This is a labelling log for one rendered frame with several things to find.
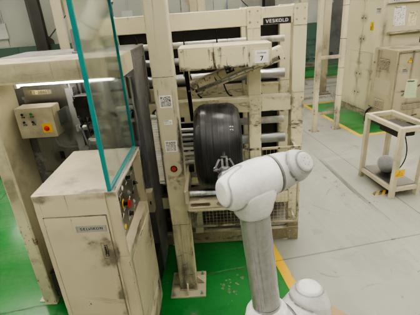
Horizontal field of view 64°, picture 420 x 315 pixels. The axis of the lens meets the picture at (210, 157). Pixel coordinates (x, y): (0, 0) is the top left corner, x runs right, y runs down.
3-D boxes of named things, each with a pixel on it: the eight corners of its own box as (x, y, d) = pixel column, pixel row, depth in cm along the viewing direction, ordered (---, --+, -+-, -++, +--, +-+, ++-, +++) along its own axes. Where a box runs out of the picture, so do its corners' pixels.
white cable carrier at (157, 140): (159, 184, 226) (150, 115, 207) (160, 180, 231) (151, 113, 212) (166, 183, 226) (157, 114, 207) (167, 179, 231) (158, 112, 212)
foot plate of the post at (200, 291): (170, 299, 257) (170, 294, 256) (174, 273, 282) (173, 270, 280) (205, 297, 257) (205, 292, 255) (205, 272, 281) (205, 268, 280)
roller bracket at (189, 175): (185, 204, 219) (183, 191, 215) (188, 177, 255) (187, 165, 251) (190, 204, 219) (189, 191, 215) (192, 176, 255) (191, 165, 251)
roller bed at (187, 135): (172, 165, 263) (168, 130, 251) (174, 158, 277) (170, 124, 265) (197, 164, 263) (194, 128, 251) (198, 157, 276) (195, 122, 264)
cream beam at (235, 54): (179, 72, 221) (177, 49, 215) (182, 66, 244) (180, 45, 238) (272, 65, 220) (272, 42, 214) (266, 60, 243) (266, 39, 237)
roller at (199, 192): (189, 197, 224) (188, 197, 220) (189, 190, 224) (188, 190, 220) (241, 194, 223) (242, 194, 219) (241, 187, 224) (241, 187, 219)
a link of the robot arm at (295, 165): (282, 150, 124) (252, 161, 119) (312, 137, 108) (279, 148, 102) (295, 184, 123) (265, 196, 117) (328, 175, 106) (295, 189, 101)
